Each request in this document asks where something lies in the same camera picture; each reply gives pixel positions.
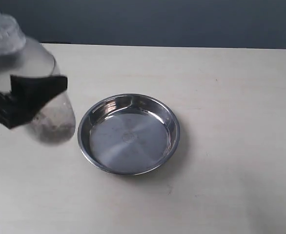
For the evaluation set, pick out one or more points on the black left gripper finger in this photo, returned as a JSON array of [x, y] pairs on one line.
[[29, 95]]

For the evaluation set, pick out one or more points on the clear plastic shaker bottle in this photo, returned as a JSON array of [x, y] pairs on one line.
[[22, 56]]

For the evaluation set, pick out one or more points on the round stainless steel plate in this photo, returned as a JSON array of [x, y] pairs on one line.
[[128, 134]]

